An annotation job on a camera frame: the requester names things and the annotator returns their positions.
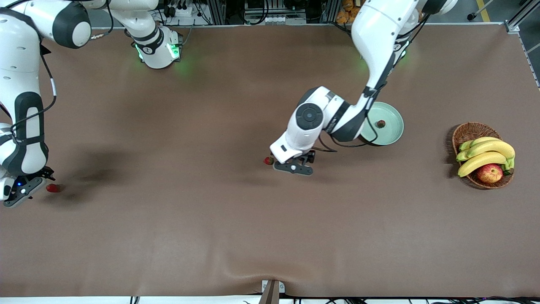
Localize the aluminium frame post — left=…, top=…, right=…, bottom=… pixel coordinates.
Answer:
left=207, top=0, right=227, bottom=26

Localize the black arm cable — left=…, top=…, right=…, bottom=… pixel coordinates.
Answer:
left=8, top=0, right=114, bottom=140
left=316, top=13, right=431, bottom=152

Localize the table cover cloth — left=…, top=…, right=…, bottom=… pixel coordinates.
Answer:
left=0, top=23, right=540, bottom=298

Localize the white power strip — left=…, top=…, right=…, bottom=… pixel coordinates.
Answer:
left=166, top=2, right=206, bottom=18

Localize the yellow banana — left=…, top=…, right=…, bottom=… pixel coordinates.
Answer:
left=456, top=140, right=516, bottom=162
left=458, top=152, right=509, bottom=178
left=459, top=136, right=502, bottom=152

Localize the light green round plate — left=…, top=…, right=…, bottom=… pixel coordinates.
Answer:
left=359, top=102, right=404, bottom=146

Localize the white socket bar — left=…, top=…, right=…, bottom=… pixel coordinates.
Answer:
left=245, top=15, right=307, bottom=25

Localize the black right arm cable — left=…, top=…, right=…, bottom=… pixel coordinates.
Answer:
left=8, top=0, right=114, bottom=140

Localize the red apple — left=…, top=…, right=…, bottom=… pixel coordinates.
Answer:
left=477, top=164, right=504, bottom=184

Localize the bag of orange buns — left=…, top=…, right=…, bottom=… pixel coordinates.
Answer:
left=336, top=0, right=359, bottom=24

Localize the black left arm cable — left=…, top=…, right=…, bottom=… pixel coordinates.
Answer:
left=316, top=13, right=431, bottom=152

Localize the grey metal pole bracket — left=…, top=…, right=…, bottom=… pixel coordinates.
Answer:
left=261, top=280, right=286, bottom=304

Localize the brown wicker basket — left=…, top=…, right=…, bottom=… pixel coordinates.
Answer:
left=452, top=122, right=514, bottom=189

